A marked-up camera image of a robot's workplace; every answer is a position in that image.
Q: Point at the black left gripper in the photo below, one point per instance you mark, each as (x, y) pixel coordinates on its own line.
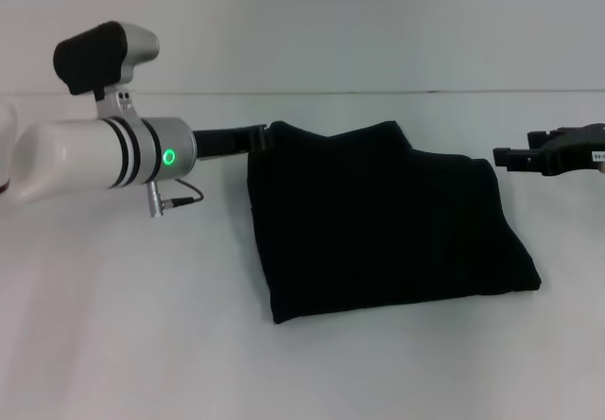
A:
(222, 142)

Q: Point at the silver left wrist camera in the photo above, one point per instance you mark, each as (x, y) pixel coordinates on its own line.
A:
(99, 56)

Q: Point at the black t-shirt with white print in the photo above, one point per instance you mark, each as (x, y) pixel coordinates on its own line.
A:
(378, 226)

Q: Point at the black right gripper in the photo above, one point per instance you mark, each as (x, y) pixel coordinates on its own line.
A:
(574, 150)

